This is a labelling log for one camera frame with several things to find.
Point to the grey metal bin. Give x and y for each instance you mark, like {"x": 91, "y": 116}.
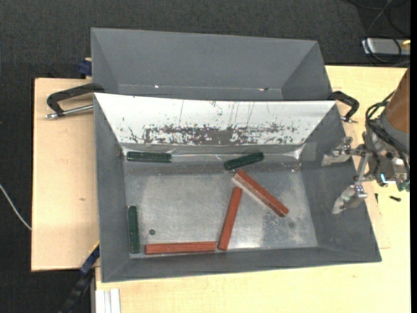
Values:
{"x": 195, "y": 64}

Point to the pale wood board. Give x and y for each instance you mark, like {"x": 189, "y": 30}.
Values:
{"x": 65, "y": 174}

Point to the red-brown flat block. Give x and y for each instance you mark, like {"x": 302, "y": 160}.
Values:
{"x": 260, "y": 192}
{"x": 180, "y": 247}
{"x": 230, "y": 218}

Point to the dark green flat block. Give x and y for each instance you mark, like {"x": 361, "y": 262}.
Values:
{"x": 148, "y": 157}
{"x": 134, "y": 229}
{"x": 244, "y": 160}

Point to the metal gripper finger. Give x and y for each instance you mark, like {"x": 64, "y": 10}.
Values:
{"x": 335, "y": 155}
{"x": 348, "y": 199}

